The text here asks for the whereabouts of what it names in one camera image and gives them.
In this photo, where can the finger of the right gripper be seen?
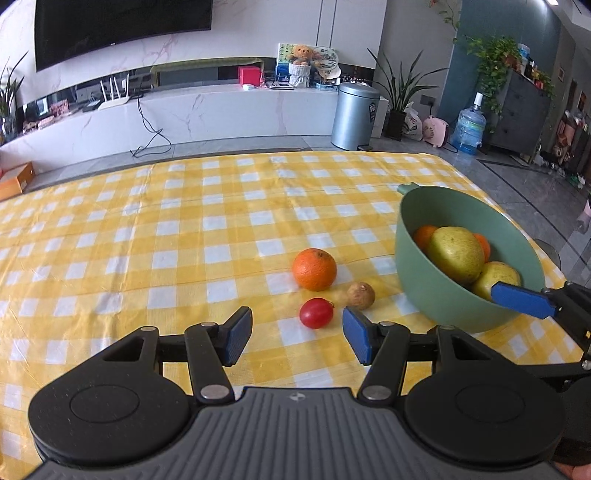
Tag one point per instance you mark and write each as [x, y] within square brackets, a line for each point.
[525, 301]

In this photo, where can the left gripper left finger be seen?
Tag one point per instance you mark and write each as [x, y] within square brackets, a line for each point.
[210, 347]

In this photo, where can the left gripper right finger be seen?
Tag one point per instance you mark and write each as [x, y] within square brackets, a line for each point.
[384, 348]

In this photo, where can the red cherry tomato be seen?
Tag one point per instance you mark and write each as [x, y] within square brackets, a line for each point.
[316, 313]

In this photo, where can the large orange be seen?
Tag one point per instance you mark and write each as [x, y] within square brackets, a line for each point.
[314, 269]

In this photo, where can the small brown fruit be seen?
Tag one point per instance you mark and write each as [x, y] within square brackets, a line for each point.
[360, 295]

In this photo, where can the orange in bowl right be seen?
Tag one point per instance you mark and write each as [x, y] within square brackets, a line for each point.
[485, 245]

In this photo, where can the orange in bowl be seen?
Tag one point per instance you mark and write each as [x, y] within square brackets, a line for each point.
[423, 235]
[485, 245]

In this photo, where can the green bowl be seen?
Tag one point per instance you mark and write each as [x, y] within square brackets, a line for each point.
[440, 298]

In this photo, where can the large yellow-green pear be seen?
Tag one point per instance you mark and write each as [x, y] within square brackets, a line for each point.
[457, 253]

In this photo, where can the orange in bowl left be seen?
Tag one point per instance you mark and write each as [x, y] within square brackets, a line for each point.
[423, 235]

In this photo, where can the yellow checkered tablecloth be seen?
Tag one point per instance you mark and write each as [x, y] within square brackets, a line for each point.
[175, 243]

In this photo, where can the blue water jug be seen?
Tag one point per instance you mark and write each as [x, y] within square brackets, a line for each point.
[470, 126]

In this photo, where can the dark grey drawer cabinet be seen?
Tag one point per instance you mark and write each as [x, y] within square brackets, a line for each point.
[523, 112]

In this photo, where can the pink piggy fan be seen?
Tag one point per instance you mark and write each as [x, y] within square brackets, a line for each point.
[435, 131]

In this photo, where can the silver pedal trash bin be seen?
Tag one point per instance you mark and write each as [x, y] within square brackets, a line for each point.
[354, 116]

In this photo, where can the tall leafy potted plant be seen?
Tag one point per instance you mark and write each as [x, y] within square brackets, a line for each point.
[399, 88]

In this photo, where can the orange cardboard box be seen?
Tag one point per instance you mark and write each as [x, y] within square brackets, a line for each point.
[14, 182]

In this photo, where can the white marble tv cabinet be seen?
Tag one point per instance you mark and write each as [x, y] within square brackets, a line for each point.
[182, 116]

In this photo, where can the white wifi router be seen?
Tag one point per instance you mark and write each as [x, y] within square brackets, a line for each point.
[114, 92]

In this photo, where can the red box on cabinet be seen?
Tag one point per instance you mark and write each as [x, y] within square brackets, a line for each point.
[250, 75]

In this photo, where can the teddy bear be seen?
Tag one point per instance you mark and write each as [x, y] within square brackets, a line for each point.
[301, 55]

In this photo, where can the potted plant left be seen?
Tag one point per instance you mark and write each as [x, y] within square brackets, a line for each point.
[10, 85]

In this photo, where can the black television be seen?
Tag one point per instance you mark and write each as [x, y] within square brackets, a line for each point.
[70, 28]

